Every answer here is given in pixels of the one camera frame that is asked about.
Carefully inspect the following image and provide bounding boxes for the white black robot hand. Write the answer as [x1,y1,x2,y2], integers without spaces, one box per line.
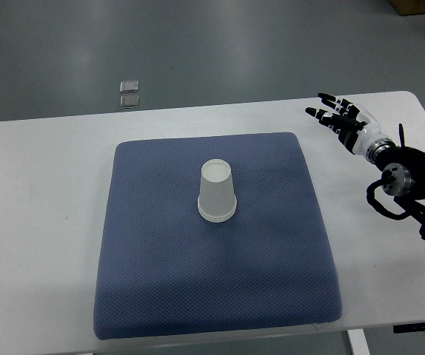
[305,93,396,164]

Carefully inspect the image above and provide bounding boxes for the white paper cup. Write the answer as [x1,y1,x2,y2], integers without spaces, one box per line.
[199,211,235,223]
[198,159,237,216]

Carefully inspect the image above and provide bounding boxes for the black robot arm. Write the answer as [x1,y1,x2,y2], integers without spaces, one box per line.
[367,143,425,240]

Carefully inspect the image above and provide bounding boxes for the brown cardboard box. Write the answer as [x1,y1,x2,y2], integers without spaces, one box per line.
[389,0,425,16]

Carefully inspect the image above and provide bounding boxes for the white table leg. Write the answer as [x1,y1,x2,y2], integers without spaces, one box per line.
[347,329,370,355]

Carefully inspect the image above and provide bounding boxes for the black table control panel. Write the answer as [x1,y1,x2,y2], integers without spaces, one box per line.
[392,322,425,334]

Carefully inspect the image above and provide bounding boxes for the lower metal floor plate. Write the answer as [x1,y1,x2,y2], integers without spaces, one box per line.
[120,95,140,109]

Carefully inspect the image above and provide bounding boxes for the metal floor plate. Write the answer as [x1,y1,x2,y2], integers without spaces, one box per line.
[120,95,140,109]
[119,80,139,93]

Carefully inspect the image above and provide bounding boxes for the upper metal floor plate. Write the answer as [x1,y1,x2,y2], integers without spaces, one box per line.
[119,80,139,93]

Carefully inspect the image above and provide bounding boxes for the blue mesh cushion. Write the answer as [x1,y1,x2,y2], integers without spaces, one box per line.
[93,132,342,339]

